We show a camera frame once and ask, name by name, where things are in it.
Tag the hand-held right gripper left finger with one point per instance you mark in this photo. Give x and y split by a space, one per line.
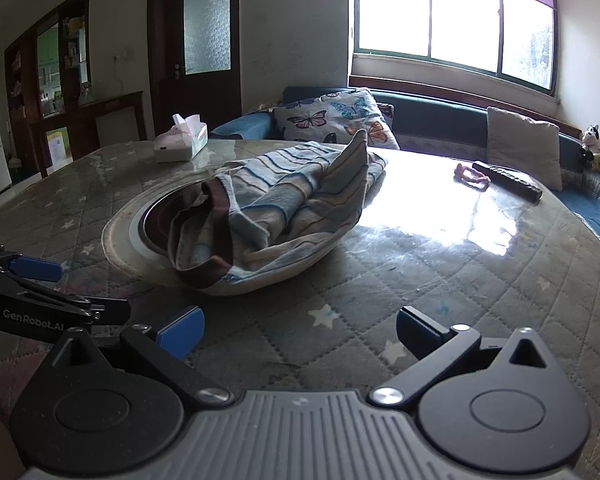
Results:
180 334

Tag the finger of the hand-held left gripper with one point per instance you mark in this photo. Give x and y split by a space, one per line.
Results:
37 267
112 311

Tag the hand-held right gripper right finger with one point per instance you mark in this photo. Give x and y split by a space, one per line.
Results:
416 332

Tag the blue striped fleece garment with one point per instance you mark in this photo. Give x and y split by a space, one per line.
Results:
280 200

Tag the round inset cooker plate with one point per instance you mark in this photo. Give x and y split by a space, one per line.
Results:
125 230

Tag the dark wooden cabinet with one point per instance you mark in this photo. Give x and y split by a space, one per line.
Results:
30 110

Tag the pink hair scrunchie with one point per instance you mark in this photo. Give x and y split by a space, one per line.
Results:
462 174

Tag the black remote control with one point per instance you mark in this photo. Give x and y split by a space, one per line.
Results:
510 180

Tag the tissue box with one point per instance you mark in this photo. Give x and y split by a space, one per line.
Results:
190 142

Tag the dark wooden glass door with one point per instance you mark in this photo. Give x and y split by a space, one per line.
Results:
165 100

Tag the grey pillow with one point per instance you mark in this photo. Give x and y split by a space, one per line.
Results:
522 145

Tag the blue sofa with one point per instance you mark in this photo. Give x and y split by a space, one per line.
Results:
430 115

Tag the butterfly print pillow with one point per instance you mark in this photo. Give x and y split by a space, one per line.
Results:
330 115

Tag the window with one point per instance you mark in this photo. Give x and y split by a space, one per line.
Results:
460 20

